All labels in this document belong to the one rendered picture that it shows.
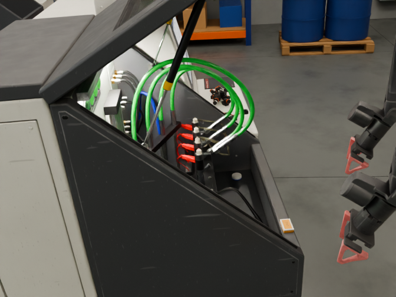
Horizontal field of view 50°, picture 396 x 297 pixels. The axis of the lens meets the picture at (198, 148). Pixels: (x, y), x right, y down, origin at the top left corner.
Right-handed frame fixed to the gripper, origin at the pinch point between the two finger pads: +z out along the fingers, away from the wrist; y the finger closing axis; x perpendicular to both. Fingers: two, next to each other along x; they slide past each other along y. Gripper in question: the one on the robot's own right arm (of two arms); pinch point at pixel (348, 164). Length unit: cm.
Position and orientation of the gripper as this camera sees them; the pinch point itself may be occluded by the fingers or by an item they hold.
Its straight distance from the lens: 154.9
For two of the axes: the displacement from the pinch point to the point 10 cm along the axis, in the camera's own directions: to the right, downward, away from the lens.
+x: 8.7, 4.9, -0.6
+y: -3.3, 4.8, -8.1
